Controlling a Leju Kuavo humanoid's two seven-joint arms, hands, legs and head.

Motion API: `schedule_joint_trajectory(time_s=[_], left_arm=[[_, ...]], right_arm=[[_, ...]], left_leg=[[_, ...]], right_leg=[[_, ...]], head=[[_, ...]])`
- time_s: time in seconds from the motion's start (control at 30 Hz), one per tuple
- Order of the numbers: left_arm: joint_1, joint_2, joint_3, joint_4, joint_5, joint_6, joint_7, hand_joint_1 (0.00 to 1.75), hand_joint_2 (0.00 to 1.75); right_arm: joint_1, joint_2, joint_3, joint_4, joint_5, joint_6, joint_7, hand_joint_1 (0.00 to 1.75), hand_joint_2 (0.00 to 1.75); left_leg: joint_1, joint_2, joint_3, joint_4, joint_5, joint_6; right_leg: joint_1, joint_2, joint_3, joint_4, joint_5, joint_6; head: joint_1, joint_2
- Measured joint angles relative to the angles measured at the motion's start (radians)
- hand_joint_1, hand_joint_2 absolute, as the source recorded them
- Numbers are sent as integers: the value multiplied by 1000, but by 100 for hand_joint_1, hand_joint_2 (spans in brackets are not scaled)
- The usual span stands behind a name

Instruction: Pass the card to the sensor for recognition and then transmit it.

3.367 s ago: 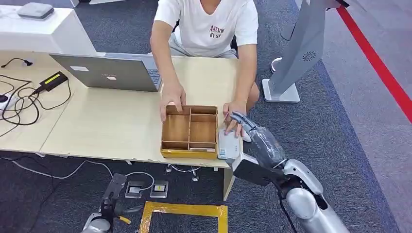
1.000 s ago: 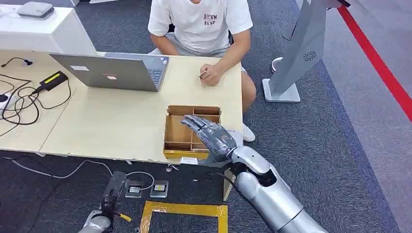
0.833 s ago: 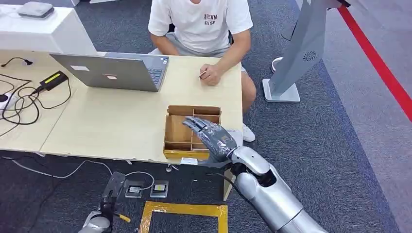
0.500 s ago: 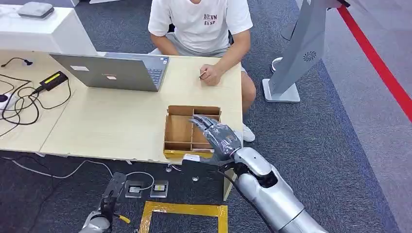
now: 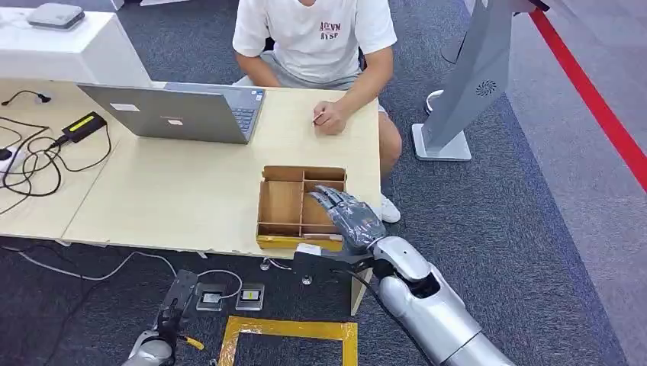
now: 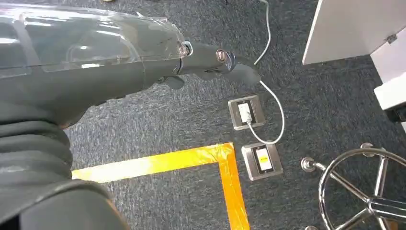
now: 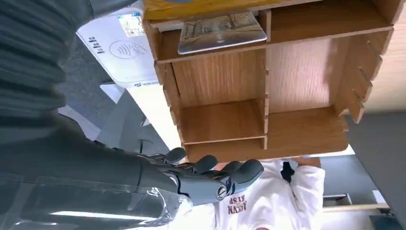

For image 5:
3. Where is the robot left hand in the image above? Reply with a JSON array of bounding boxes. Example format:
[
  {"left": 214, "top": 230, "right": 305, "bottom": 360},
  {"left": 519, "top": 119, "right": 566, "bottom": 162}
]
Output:
[{"left": 153, "top": 302, "right": 206, "bottom": 355}]

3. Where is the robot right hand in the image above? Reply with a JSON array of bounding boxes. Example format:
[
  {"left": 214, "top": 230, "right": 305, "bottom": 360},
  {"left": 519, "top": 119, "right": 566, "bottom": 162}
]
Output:
[{"left": 308, "top": 184, "right": 388, "bottom": 256}]

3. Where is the person's left hand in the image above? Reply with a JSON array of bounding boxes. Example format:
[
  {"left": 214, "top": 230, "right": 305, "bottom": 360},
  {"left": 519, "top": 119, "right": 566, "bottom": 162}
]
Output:
[{"left": 312, "top": 100, "right": 349, "bottom": 136}]

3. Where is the wooden compartment box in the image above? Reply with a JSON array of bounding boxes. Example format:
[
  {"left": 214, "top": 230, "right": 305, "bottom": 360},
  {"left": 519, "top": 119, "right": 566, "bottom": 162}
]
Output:
[{"left": 254, "top": 165, "right": 348, "bottom": 254}]

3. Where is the person's white shoe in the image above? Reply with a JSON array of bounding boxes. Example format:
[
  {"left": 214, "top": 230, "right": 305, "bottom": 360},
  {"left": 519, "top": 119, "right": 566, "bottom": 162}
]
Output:
[{"left": 379, "top": 194, "right": 402, "bottom": 225}]

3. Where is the person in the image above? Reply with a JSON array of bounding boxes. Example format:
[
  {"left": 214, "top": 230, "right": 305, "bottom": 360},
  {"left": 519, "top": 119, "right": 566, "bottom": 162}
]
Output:
[{"left": 231, "top": 0, "right": 404, "bottom": 224}]

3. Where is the chrome chair base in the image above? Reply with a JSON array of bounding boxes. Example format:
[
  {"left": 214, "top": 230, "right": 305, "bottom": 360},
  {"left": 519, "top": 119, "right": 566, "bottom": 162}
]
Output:
[{"left": 259, "top": 257, "right": 314, "bottom": 287}]

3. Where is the yellow tape square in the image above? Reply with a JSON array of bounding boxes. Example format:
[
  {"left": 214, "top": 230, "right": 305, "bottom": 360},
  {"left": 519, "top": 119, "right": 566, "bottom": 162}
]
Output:
[{"left": 217, "top": 315, "right": 359, "bottom": 366}]

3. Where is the pale wooden desk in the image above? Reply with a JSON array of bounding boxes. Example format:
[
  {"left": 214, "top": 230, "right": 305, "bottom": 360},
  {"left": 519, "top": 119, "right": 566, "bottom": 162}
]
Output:
[
  {"left": 60, "top": 83, "right": 383, "bottom": 317},
  {"left": 0, "top": 78, "right": 127, "bottom": 242}
]

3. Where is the grey kiosk stand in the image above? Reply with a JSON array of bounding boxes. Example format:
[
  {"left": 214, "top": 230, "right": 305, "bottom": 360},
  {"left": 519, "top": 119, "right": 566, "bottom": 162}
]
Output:
[{"left": 411, "top": 0, "right": 551, "bottom": 163}]

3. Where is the grey laptop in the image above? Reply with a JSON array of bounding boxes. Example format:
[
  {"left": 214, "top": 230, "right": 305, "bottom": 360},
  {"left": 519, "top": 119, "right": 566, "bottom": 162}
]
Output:
[{"left": 76, "top": 82, "right": 267, "bottom": 146}]

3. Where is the black adapter with yellow label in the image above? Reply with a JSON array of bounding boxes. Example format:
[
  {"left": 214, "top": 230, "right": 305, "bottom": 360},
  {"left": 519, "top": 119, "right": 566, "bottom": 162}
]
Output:
[{"left": 61, "top": 111, "right": 108, "bottom": 144}]

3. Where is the white power strip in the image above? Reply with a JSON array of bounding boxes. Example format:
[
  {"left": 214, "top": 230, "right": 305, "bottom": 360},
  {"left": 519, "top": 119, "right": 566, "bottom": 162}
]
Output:
[{"left": 0, "top": 147, "right": 25, "bottom": 178}]

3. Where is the white cabinet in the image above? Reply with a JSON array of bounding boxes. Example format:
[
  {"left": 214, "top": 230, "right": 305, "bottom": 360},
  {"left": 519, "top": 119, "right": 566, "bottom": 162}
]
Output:
[{"left": 0, "top": 7, "right": 153, "bottom": 89}]

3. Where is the flat grey device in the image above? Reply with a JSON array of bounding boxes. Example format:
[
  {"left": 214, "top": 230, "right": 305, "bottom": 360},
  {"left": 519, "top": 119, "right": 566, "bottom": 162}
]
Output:
[{"left": 25, "top": 2, "right": 86, "bottom": 31}]

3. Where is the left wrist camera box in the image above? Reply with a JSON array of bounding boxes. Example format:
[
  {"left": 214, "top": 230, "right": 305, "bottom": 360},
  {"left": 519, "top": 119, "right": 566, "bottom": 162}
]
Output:
[{"left": 160, "top": 269, "right": 200, "bottom": 320}]

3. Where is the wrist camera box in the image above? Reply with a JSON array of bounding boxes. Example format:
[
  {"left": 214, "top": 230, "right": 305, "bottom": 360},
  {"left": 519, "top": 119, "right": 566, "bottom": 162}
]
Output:
[
  {"left": 291, "top": 242, "right": 376, "bottom": 278},
  {"left": 160, "top": 269, "right": 200, "bottom": 320}
]

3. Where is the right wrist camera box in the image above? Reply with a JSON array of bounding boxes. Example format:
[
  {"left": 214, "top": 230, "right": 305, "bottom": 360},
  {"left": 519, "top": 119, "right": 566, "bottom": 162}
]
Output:
[{"left": 291, "top": 242, "right": 376, "bottom": 278}]

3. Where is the grey floor cable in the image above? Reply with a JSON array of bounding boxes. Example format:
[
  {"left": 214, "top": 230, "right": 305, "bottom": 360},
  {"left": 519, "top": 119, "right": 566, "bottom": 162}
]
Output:
[{"left": 0, "top": 245, "right": 244, "bottom": 301}]

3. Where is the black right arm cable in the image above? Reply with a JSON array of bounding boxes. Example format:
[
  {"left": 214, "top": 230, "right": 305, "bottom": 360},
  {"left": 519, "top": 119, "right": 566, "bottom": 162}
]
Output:
[{"left": 330, "top": 268, "right": 438, "bottom": 366}]

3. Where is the black tangled adapter cable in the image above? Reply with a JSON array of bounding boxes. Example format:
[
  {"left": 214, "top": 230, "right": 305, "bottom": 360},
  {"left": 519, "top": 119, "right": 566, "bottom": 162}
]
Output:
[{"left": 0, "top": 116, "right": 113, "bottom": 218}]

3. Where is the short black cable with plug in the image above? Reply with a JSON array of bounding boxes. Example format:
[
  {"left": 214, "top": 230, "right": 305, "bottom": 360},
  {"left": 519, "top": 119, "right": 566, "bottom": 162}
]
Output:
[{"left": 1, "top": 89, "right": 53, "bottom": 107}]

